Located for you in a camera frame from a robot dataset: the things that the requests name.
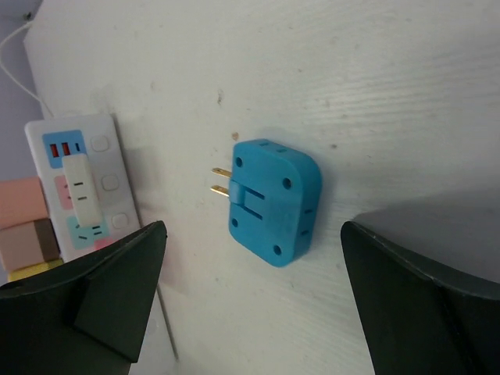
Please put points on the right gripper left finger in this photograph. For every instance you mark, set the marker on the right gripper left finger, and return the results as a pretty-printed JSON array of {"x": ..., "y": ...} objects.
[{"x": 87, "y": 316}]

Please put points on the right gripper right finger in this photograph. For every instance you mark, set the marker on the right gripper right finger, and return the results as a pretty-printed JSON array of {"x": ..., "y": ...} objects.
[{"x": 420, "y": 316}]

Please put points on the white plug adapter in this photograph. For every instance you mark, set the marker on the white plug adapter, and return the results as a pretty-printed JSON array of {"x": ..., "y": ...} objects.
[{"x": 83, "y": 193}]

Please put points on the blue plug adapter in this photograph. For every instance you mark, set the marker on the blue plug adapter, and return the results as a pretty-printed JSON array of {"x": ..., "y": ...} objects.
[{"x": 274, "y": 193}]

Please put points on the pink plug adapter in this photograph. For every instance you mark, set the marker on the pink plug adapter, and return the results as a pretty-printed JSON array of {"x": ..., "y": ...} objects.
[{"x": 103, "y": 242}]

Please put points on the yellow olive USB charger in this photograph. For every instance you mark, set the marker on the yellow olive USB charger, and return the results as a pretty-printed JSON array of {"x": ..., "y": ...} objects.
[{"x": 35, "y": 269}]

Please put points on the beige brown USB charger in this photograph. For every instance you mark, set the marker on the beige brown USB charger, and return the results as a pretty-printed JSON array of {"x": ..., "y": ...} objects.
[{"x": 28, "y": 244}]

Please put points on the salmon pink USB charger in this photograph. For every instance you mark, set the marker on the salmon pink USB charger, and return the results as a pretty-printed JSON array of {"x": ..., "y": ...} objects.
[{"x": 22, "y": 201}]

